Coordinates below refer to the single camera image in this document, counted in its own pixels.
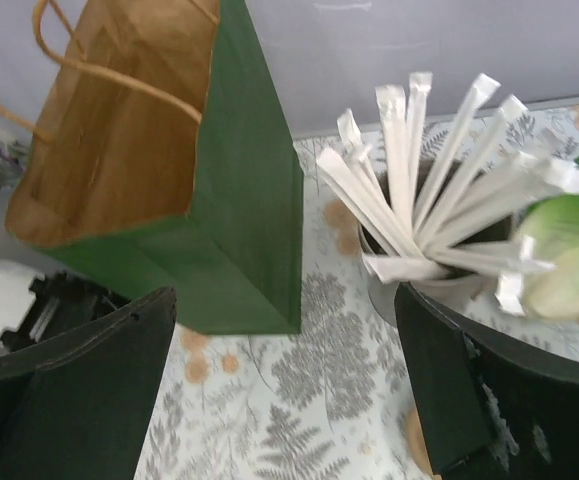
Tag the brown green paper bag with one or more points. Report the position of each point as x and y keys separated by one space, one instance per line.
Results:
x=162 y=158

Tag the brown pulp cup carrier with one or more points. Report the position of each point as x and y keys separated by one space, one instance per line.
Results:
x=416 y=443

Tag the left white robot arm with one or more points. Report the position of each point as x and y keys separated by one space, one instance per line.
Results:
x=35 y=307

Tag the grey straw holder cup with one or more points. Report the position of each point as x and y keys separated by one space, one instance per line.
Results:
x=419 y=290

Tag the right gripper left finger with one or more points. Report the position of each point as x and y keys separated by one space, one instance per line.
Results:
x=78 y=406

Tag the small bok choy toy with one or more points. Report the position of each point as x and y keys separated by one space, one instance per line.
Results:
x=554 y=225

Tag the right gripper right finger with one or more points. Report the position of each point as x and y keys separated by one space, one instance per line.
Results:
x=490 y=406

